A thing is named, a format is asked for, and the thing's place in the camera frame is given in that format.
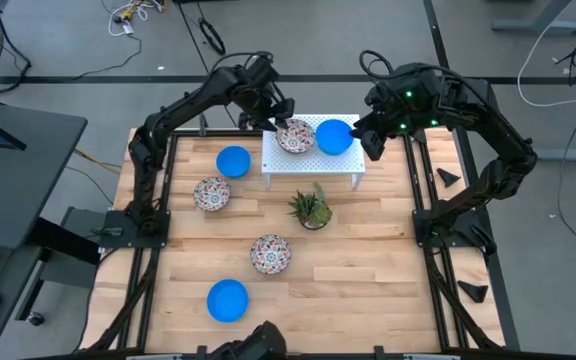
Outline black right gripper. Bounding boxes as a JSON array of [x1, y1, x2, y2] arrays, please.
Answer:
[[350, 97, 412, 162]]

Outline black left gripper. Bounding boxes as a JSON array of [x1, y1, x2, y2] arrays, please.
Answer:
[[247, 79, 297, 133]]

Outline black bowls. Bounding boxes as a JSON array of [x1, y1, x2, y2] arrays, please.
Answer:
[[275, 118, 316, 155]]

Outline blue plastic bowl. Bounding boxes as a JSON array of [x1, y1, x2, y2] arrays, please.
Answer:
[[315, 118, 355, 157], [206, 278, 250, 324], [215, 145, 253, 180]]

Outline floral patterned ceramic bowl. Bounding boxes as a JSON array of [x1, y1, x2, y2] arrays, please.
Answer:
[[192, 176, 232, 213], [249, 233, 293, 276]]

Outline white perforated metal shelf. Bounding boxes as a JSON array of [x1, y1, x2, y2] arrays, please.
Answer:
[[260, 113, 367, 191]]

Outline spare black gripper finger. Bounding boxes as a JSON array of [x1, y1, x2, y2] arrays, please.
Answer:
[[436, 167, 462, 189], [456, 279, 490, 304]]

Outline potted succulent plant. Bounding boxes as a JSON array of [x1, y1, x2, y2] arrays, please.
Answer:
[[287, 181, 334, 232]]

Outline grey table base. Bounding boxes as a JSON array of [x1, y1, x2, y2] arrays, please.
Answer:
[[491, 0, 576, 36], [530, 134, 576, 164]]

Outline black bulky device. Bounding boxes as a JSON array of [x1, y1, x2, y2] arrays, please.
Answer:
[[206, 320, 289, 360]]

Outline black office desk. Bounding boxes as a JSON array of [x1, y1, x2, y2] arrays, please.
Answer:
[[0, 99, 89, 360]]

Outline grey desk foot plate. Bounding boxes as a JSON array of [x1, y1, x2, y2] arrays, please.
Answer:
[[40, 207, 102, 291]]

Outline black aluminium table frame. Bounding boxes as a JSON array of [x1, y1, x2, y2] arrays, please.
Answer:
[[80, 127, 507, 360]]

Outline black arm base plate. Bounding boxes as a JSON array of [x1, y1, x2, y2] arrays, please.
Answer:
[[98, 209, 172, 250], [411, 207, 497, 251]]

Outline coiled black cable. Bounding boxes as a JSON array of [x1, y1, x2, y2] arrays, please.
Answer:
[[197, 17, 227, 56]]

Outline white power strip cable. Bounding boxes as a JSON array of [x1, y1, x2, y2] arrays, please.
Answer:
[[107, 0, 164, 37]]

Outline white floor cable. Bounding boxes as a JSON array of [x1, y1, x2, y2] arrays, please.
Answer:
[[516, 0, 576, 109]]

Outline yellow cable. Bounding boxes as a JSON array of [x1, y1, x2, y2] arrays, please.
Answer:
[[73, 147, 122, 176]]

